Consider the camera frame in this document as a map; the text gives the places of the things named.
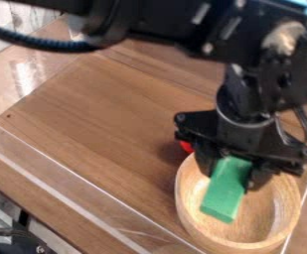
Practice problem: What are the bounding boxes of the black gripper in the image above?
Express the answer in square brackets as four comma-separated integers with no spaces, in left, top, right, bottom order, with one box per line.
[174,105,307,191]

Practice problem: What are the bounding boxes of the green rectangular block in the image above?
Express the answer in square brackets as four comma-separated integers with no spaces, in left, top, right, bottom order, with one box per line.
[199,156,252,223]

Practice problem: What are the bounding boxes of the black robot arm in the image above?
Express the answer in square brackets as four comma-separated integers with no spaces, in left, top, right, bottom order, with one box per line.
[0,0,307,190]

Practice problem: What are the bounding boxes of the light wooden bowl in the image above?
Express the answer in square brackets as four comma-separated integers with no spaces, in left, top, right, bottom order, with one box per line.
[174,155,301,254]

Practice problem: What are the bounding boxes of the red toy strawberry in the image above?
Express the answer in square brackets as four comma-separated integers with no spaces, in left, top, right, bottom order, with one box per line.
[179,141,194,154]

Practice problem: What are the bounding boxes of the clear acrylic front wall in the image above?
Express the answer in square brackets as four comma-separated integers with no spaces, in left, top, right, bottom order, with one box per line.
[0,127,205,254]

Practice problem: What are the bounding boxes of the black clamp with cable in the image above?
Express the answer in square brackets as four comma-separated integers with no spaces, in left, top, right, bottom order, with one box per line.
[0,227,58,254]

